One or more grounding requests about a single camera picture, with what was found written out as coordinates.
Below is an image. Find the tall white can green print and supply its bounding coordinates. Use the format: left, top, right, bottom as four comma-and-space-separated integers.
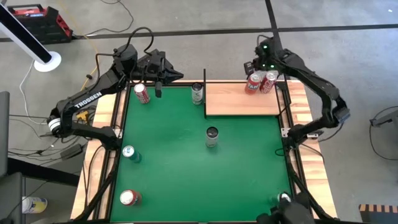
191, 82, 205, 106

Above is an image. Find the red black tool case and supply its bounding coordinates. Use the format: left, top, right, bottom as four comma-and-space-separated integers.
7, 3, 74, 44

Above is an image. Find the black floor cable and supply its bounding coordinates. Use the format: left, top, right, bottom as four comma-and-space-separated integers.
73, 0, 135, 40

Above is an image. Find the white yellow wipes canister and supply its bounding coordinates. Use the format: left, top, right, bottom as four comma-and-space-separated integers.
21, 196, 49, 215

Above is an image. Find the orange Fanta can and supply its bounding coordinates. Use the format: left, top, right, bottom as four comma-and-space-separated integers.
244, 73, 262, 95

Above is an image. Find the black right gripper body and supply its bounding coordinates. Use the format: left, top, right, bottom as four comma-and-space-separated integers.
253, 37, 282, 73

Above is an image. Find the white floor cable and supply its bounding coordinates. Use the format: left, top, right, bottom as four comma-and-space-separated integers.
19, 60, 47, 125

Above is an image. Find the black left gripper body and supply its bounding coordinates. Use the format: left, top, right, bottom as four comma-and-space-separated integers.
136, 49, 170, 84

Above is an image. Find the red can silver lid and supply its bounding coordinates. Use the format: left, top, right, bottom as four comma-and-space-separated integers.
119, 189, 142, 207

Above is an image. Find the white stand round base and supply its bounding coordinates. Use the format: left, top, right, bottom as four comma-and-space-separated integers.
0, 2, 62, 73

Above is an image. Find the tall Celsius can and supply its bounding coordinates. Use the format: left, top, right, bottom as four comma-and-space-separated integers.
205, 126, 220, 148

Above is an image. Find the red Coca-Cola can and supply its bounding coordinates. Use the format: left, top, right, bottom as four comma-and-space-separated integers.
133, 83, 151, 105

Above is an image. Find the black power adapter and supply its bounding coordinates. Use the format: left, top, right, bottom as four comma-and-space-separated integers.
60, 146, 83, 160

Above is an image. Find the Star Wars Coca-Cola can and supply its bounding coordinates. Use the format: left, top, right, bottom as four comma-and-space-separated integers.
259, 70, 278, 94

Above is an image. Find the black orange striped block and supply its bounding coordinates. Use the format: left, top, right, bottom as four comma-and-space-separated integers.
359, 203, 398, 224

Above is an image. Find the green table mat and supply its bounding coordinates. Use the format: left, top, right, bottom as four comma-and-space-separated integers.
110, 86, 296, 222

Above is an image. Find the blue silver Red Bull can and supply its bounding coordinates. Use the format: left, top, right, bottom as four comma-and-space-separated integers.
276, 192, 292, 205
122, 145, 143, 164

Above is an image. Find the light wooden shelf board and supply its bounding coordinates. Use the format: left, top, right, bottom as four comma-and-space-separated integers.
205, 82, 280, 116

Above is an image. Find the dark grey panel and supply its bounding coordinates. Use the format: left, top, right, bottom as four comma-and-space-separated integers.
0, 91, 10, 178

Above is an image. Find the black table frame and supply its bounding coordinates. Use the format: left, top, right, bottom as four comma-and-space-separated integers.
73, 80, 338, 224

